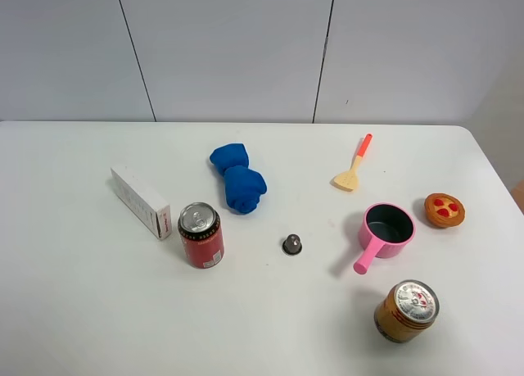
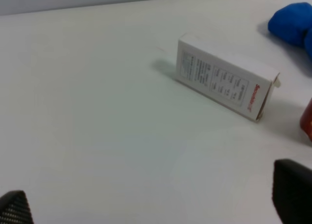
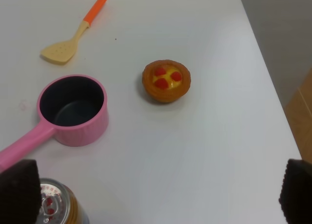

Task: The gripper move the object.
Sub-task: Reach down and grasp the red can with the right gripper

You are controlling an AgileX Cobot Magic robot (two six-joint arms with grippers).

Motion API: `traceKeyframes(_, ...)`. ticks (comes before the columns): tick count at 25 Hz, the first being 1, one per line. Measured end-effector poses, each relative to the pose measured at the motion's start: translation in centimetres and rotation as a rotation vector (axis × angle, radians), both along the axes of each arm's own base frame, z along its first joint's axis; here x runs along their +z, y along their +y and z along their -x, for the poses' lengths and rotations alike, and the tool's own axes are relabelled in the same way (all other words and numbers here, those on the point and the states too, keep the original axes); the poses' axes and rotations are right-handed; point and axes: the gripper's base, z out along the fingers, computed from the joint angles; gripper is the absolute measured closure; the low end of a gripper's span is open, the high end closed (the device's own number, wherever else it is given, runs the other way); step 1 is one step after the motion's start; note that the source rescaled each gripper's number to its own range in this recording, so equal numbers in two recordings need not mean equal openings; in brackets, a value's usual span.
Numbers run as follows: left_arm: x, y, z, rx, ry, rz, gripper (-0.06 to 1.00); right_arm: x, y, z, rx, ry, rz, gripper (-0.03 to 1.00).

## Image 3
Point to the pink toy saucepan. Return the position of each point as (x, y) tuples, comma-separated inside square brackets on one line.
[(72, 109)]

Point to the wooden furniture piece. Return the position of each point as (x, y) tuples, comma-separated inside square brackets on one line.
[(299, 115)]

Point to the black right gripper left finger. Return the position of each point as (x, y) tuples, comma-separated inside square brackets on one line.
[(20, 193)]

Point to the toy fruit tart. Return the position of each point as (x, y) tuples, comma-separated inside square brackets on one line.
[(166, 81)]

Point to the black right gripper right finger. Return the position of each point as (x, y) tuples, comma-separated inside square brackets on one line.
[(296, 193)]

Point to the orange drink can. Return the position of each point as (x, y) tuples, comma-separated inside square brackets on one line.
[(59, 205)]

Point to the orange handled beige spatula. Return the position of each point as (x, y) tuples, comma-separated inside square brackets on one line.
[(62, 52)]

